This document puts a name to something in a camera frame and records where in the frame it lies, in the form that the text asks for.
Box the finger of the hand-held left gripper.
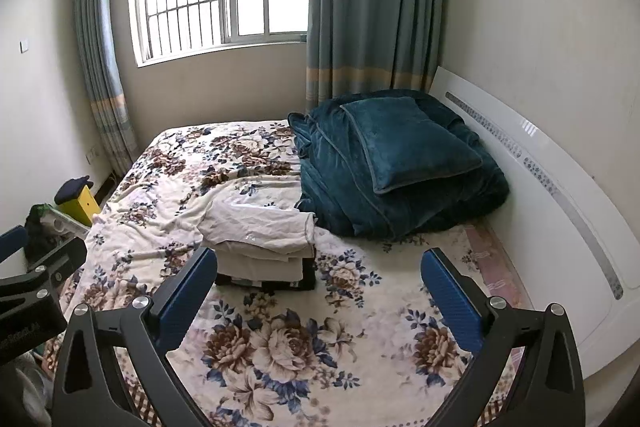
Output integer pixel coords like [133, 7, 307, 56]
[0, 237, 88, 303]
[0, 225, 29, 263]

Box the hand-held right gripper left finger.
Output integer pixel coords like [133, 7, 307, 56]
[50, 246, 219, 427]

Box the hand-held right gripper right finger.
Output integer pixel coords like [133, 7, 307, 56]
[420, 248, 586, 427]

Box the beige long-sleeve shirt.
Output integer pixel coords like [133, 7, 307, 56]
[197, 199, 318, 260]

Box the dark clothes pile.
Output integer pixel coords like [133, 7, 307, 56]
[22, 207, 51, 268]

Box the white green plastic object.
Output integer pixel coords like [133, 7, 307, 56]
[37, 203, 91, 238]

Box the pink quilted mattress pad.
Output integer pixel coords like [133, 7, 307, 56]
[450, 219, 533, 408]

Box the yellow box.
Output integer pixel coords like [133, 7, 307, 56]
[57, 187, 101, 226]

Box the dark cap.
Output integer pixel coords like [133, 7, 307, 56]
[54, 175, 93, 205]

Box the white folded garment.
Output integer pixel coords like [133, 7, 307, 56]
[220, 248, 303, 265]

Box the beige folded garment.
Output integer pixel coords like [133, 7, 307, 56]
[219, 259, 306, 282]

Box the bed with floral bedspread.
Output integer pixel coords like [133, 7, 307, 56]
[42, 121, 521, 427]

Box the white bed headboard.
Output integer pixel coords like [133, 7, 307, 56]
[430, 66, 640, 380]

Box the teal velvet quilt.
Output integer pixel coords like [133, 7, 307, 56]
[287, 89, 510, 242]

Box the teal velvet pillow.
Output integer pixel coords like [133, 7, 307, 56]
[340, 97, 483, 196]

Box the narrow blue-grey striped curtain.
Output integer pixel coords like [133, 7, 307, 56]
[74, 0, 140, 180]

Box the wide blue-grey striped curtain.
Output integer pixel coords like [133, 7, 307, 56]
[305, 0, 445, 115]

